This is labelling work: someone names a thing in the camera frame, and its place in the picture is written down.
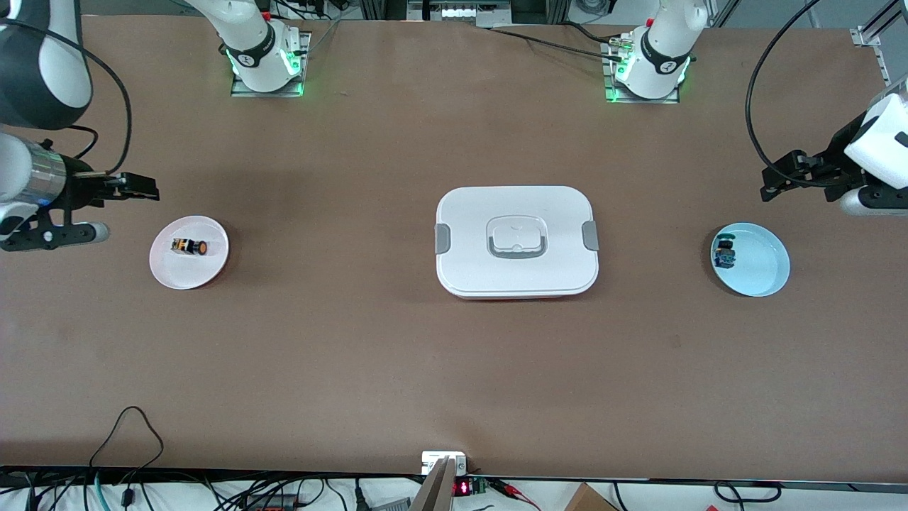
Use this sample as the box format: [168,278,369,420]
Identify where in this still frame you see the light blue round plate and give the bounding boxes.
[711,222,790,297]

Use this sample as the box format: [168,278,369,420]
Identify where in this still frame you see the pale pink round plate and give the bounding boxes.
[149,216,230,290]

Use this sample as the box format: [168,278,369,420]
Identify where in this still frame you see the white lunch box grey clips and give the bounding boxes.
[434,186,600,300]

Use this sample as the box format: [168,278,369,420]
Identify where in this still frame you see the black table edge trim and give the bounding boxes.
[0,465,908,494]

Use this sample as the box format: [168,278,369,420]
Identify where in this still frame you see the brown cardboard box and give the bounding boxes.
[564,483,618,511]

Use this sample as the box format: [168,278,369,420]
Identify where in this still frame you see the small white box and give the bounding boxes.
[421,451,469,476]

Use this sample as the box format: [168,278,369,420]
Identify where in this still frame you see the pale wooden slat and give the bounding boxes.
[409,458,457,511]

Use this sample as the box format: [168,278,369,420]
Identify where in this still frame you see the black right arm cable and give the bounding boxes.
[0,18,134,177]

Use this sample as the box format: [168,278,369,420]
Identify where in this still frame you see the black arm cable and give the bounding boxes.
[745,0,824,187]
[0,18,134,177]

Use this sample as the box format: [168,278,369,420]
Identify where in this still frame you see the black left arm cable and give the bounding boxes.
[745,0,824,187]

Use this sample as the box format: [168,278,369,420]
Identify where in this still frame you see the aluminium profile rail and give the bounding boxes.
[850,0,908,87]

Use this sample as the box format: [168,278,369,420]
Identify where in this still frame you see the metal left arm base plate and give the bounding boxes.
[602,39,682,105]

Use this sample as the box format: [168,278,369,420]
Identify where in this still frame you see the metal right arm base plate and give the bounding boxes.
[230,30,313,99]

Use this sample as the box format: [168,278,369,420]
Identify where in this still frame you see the thin black looped cable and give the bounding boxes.
[89,406,165,475]

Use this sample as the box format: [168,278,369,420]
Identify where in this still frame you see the black base power cable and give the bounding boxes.
[489,21,629,63]

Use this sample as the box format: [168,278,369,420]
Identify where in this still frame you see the black cable coil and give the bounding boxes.
[713,480,782,505]

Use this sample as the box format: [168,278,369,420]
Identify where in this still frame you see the red clip lead wire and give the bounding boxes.
[493,478,541,511]

